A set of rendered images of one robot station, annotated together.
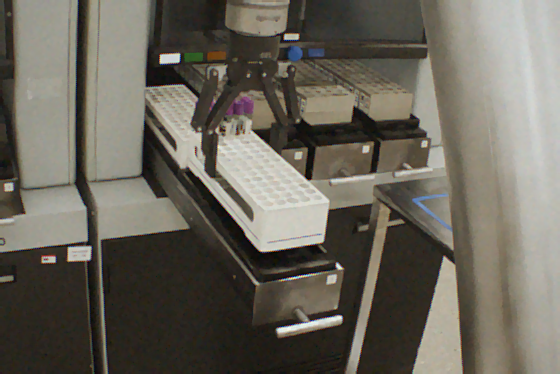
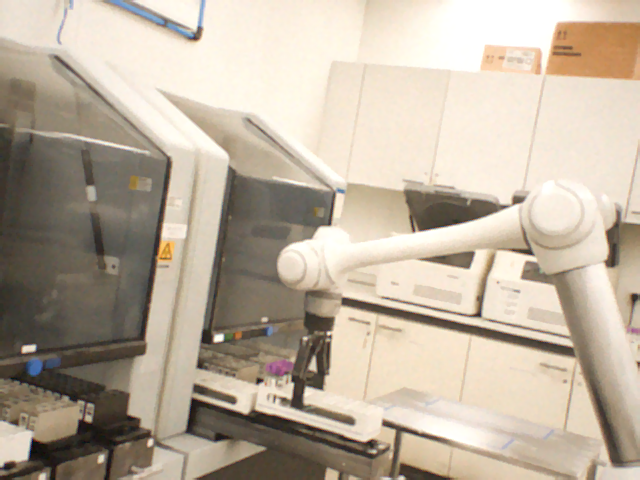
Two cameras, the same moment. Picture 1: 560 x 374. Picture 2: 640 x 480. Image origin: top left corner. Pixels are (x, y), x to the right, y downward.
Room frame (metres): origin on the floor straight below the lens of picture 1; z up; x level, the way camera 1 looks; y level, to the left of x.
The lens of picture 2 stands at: (-0.53, 1.24, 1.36)
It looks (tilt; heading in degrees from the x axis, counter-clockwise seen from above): 3 degrees down; 324
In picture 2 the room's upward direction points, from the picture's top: 9 degrees clockwise
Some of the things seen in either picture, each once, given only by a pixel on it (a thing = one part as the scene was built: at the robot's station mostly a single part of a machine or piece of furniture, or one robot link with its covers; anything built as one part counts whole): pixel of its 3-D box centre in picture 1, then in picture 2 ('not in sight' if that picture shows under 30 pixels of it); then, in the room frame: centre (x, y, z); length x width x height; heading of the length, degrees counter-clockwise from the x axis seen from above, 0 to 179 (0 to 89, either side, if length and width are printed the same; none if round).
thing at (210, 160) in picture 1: (211, 153); (298, 393); (1.01, 0.10, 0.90); 0.03 x 0.01 x 0.07; 28
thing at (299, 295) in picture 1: (214, 192); (264, 428); (1.13, 0.11, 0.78); 0.73 x 0.14 x 0.09; 28
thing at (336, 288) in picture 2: not in sight; (327, 258); (1.03, 0.07, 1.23); 0.13 x 0.11 x 0.16; 123
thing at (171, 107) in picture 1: (182, 125); (208, 389); (1.29, 0.19, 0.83); 0.30 x 0.10 x 0.06; 28
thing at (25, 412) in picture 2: not in sight; (45, 419); (1.03, 0.68, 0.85); 0.12 x 0.02 x 0.06; 118
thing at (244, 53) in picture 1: (252, 60); (317, 332); (1.04, 0.06, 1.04); 0.08 x 0.07 x 0.09; 118
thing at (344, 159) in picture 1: (274, 102); not in sight; (1.63, 0.03, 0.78); 0.73 x 0.14 x 0.09; 28
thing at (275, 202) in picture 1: (251, 180); (318, 408); (1.01, 0.04, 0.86); 0.30 x 0.10 x 0.06; 28
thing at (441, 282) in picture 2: not in sight; (448, 248); (2.70, -2.00, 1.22); 0.62 x 0.56 x 0.64; 116
